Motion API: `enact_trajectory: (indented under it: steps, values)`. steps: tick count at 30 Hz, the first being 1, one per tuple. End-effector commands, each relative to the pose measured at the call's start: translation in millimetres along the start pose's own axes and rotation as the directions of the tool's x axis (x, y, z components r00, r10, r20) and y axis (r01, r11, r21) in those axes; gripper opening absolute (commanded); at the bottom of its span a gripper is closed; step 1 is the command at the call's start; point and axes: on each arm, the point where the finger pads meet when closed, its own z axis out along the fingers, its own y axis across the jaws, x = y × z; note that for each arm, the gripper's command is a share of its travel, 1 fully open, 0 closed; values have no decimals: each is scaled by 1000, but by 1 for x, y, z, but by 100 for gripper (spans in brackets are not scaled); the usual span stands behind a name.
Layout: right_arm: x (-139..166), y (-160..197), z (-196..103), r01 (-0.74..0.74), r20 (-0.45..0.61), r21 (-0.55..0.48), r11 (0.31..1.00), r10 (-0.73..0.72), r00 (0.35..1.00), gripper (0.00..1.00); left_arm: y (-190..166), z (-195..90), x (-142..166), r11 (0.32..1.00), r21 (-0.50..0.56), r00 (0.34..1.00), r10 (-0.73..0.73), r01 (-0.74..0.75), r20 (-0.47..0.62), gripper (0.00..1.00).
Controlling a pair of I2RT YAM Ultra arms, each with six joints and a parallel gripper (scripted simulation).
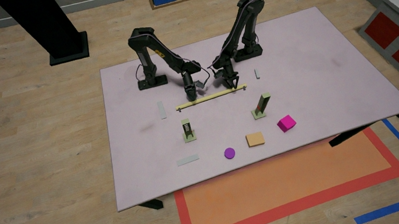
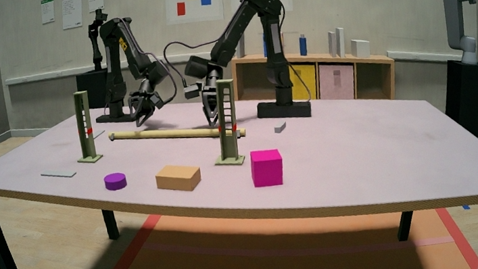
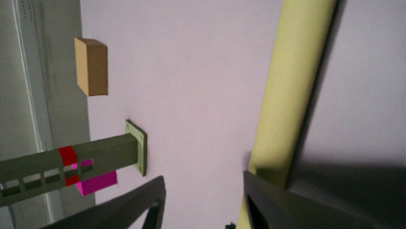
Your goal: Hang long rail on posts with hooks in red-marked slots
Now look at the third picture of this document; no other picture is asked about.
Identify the magenta cube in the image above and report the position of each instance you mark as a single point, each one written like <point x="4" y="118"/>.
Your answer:
<point x="96" y="183"/>

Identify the tan rectangular block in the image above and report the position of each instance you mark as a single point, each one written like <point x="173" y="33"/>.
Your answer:
<point x="91" y="62"/>

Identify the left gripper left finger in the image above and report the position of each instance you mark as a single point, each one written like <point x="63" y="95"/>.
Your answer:
<point x="122" y="211"/>

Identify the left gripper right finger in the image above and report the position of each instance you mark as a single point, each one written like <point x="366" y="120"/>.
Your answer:
<point x="288" y="210"/>

